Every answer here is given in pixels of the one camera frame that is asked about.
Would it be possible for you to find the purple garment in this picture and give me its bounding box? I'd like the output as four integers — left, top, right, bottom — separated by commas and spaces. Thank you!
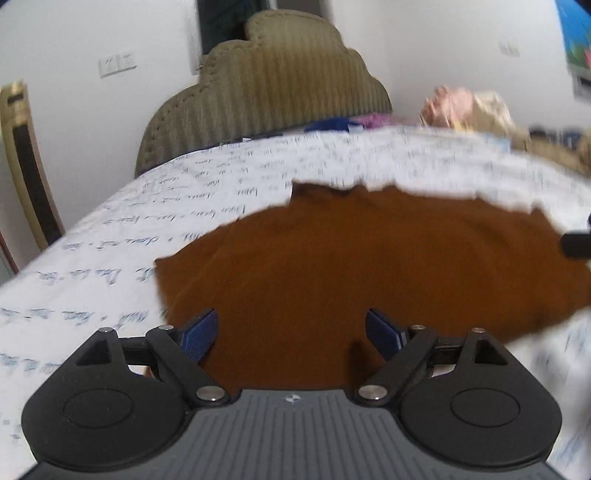
353, 113, 394, 129

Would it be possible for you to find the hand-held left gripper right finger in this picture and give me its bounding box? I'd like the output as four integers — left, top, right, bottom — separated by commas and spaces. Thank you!
356, 308, 507, 407

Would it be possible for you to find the blue wall picture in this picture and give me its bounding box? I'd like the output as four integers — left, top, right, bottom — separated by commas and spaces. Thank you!
555, 0, 591, 75

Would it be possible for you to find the white script-printed bed cover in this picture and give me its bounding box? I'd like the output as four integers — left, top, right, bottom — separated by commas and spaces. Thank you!
0, 124, 591, 480

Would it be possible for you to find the olive upholstered headboard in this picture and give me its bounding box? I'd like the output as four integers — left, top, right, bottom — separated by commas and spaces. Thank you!
134, 9, 394, 179

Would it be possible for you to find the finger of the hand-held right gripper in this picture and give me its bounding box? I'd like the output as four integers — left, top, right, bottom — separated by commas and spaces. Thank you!
560, 213, 591, 260

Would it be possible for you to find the reddish wooden door frame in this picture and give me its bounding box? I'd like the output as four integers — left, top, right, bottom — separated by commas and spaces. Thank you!
0, 226, 20, 278

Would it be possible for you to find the gold tower fan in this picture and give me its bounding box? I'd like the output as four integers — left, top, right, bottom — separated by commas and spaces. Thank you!
0, 82, 66, 253

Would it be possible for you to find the brown knit sweater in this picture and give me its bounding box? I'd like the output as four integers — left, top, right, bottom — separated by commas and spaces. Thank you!
154, 181, 591, 398

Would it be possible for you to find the black cloth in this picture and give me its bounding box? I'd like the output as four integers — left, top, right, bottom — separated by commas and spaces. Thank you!
530, 124, 579, 140

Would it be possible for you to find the pink clothes pile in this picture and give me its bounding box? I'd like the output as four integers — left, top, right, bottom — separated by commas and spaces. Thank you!
420, 84, 477, 128

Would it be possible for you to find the blue garment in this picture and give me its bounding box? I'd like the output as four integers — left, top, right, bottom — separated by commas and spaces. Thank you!
305, 117, 357, 133

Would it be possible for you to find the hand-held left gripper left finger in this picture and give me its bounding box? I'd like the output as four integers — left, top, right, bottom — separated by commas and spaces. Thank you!
75, 308, 232, 409

